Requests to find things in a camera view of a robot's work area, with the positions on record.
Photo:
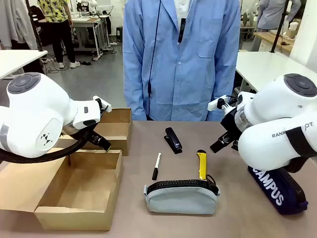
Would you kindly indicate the dark plastic stool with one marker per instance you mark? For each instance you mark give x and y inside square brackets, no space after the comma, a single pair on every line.
[119,33]

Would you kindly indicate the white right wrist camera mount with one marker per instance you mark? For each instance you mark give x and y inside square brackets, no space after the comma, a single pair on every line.
[215,104]

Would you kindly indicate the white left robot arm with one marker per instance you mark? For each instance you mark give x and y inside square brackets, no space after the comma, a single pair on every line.
[32,111]

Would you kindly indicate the grey zip pencil case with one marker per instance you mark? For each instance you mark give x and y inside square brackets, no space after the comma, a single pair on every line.
[180,200]

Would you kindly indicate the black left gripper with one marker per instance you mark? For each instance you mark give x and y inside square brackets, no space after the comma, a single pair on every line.
[74,132]

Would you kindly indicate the person's left forearm blue sleeve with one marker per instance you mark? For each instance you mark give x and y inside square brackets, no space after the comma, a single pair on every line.
[225,79]

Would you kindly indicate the white side table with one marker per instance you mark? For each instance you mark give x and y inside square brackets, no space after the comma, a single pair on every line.
[17,60]
[267,67]

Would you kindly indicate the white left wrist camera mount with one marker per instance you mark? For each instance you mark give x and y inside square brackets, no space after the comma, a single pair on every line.
[104,102]

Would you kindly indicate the white metal workbench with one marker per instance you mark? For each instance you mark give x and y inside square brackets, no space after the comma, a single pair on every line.
[91,24]

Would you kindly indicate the person's right forearm blue sleeve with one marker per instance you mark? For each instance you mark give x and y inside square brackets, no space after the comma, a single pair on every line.
[132,91]

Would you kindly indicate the white black marker pen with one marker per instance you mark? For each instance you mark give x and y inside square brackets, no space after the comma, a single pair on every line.
[156,166]

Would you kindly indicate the person in grey coat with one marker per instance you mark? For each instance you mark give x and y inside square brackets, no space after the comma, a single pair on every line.
[15,22]

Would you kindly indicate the small brown cardboard box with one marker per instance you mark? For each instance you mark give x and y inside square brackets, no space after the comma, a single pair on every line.
[116,129]

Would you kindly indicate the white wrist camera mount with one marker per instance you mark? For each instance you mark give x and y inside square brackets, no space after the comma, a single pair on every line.
[104,102]
[215,104]

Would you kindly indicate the black tripod pole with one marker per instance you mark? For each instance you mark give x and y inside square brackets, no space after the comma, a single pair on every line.
[280,27]
[36,32]

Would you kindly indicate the wooden top table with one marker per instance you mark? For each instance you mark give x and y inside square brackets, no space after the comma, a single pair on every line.
[267,39]

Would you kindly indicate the person in blue lab coat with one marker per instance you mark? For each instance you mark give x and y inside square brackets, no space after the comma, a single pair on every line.
[178,81]

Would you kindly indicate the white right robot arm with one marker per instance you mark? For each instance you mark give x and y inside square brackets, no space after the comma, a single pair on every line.
[272,119]

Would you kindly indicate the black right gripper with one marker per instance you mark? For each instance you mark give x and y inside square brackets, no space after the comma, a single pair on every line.
[230,121]

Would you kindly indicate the yellow utility knife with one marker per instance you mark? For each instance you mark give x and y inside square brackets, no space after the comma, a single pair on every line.
[202,164]

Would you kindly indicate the person in yellow floral shirt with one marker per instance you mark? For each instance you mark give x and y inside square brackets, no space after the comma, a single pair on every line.
[59,24]

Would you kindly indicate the white cylindrical jug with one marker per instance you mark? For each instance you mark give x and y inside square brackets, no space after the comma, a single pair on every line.
[293,29]

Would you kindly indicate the navy campus pencil case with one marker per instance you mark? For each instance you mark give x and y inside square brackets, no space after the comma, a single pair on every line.
[272,193]

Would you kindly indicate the person in light blue coat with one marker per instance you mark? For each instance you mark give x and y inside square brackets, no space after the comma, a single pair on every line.
[270,15]

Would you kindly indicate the large brown cardboard box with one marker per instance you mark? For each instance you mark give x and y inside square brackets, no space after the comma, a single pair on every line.
[81,193]

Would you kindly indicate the black stapler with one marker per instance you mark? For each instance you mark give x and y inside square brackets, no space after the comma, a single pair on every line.
[173,141]

